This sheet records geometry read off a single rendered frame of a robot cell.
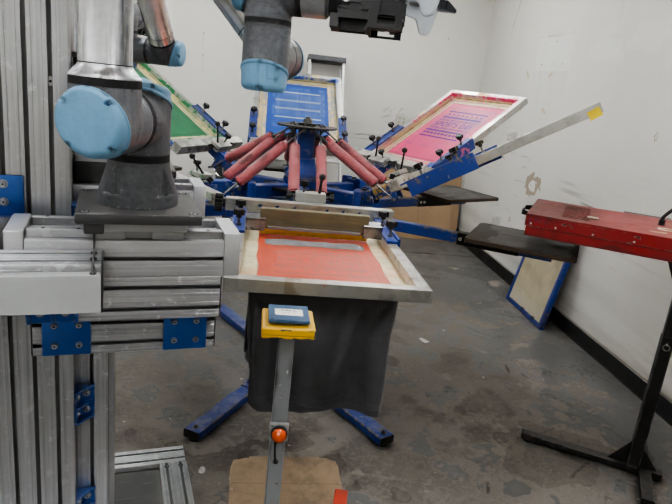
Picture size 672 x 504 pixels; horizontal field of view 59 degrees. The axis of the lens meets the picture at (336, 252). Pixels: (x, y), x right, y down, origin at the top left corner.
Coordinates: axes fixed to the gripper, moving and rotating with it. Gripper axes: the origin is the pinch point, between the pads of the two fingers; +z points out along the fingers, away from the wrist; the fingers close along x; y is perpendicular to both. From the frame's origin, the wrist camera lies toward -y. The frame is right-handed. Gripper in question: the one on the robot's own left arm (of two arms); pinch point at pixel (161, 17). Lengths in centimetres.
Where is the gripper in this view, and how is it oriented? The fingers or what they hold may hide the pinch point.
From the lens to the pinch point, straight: 229.6
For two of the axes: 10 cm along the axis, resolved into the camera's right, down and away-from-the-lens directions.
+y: -2.4, 9.3, 2.7
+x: 9.7, 2.5, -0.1
